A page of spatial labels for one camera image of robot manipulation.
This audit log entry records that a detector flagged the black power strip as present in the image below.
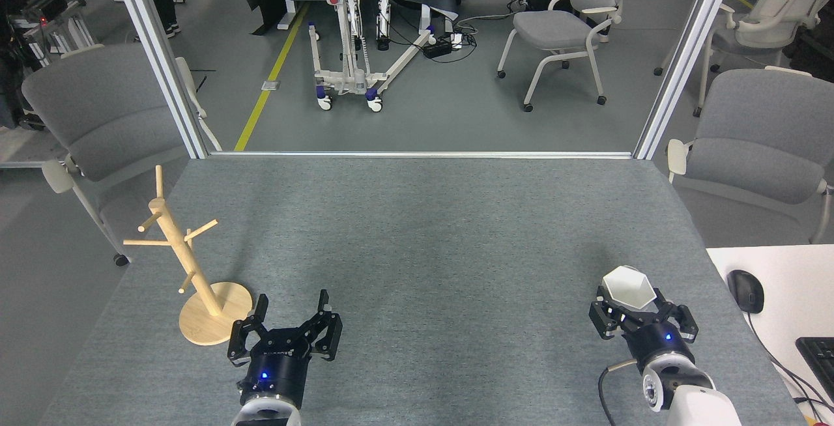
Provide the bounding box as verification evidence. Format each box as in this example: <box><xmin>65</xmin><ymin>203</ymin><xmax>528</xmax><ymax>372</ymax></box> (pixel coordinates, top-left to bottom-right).
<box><xmin>422</xmin><ymin>34</ymin><xmax>465</xmax><ymax>59</ymax></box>

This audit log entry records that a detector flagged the white desk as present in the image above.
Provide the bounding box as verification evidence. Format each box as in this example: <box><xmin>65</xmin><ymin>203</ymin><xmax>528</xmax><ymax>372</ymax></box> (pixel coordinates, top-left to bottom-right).
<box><xmin>707</xmin><ymin>244</ymin><xmax>834</xmax><ymax>426</ymax></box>

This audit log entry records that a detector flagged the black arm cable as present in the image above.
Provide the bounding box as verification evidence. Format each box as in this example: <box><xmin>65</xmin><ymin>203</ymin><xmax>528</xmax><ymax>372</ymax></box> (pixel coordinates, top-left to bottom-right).
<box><xmin>598</xmin><ymin>359</ymin><xmax>638</xmax><ymax>426</ymax></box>

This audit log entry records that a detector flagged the grey chair with beige arms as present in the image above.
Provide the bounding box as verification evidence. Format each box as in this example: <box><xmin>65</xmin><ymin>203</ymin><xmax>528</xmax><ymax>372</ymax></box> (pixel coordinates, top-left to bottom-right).
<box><xmin>654</xmin><ymin>0</ymin><xmax>834</xmax><ymax>118</ymax></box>
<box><xmin>22</xmin><ymin>44</ymin><xmax>222</xmax><ymax>267</ymax></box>
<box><xmin>666</xmin><ymin>66</ymin><xmax>834</xmax><ymax>244</ymax></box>
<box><xmin>496</xmin><ymin>0</ymin><xmax>642</xmax><ymax>113</ymax></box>

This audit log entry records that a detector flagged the white faceted cup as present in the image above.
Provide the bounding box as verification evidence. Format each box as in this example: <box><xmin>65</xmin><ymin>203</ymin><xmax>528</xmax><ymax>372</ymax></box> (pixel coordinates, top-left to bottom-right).
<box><xmin>601</xmin><ymin>265</ymin><xmax>657</xmax><ymax>311</ymax></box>

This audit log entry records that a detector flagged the black computer mouse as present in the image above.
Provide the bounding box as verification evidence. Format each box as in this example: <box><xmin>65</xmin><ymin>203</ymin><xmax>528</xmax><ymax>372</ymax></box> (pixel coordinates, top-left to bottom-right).
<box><xmin>726</xmin><ymin>270</ymin><xmax>765</xmax><ymax>315</ymax></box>

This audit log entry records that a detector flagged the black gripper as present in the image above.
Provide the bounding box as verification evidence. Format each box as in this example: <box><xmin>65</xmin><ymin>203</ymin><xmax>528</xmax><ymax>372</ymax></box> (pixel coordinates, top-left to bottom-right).
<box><xmin>227</xmin><ymin>289</ymin><xmax>343</xmax><ymax>410</ymax></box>
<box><xmin>589</xmin><ymin>286</ymin><xmax>699</xmax><ymax>375</ymax></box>

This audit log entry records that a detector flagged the black mouse cable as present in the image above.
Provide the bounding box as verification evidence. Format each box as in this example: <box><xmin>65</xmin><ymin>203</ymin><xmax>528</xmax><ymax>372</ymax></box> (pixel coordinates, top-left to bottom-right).
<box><xmin>746</xmin><ymin>312</ymin><xmax>834</xmax><ymax>414</ymax></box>

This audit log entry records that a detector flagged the silver table edge rail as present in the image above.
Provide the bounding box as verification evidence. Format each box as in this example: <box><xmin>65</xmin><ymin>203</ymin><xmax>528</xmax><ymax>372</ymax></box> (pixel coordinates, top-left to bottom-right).
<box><xmin>208</xmin><ymin>150</ymin><xmax>636</xmax><ymax>160</ymax></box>

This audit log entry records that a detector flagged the silver frame post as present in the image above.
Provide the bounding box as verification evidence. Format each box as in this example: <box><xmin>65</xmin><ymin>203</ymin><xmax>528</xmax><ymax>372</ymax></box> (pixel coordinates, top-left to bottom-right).
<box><xmin>633</xmin><ymin>0</ymin><xmax>743</xmax><ymax>160</ymax></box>
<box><xmin>106</xmin><ymin>0</ymin><xmax>210</xmax><ymax>160</ymax></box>

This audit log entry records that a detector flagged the metal equipment rack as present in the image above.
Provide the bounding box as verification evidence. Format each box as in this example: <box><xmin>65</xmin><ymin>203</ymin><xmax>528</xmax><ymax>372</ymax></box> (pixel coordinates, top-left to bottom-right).
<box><xmin>0</xmin><ymin>0</ymin><xmax>98</xmax><ymax>68</ymax></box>

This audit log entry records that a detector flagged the black keyboard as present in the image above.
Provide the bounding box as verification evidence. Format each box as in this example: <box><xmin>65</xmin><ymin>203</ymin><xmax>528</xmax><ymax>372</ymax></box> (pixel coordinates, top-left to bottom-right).
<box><xmin>796</xmin><ymin>337</ymin><xmax>834</xmax><ymax>401</ymax></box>

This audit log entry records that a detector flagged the wooden cup rack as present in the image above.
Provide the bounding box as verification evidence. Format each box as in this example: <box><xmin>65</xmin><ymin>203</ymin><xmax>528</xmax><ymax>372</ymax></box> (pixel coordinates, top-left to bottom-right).
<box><xmin>123</xmin><ymin>165</ymin><xmax>253</xmax><ymax>347</ymax></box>

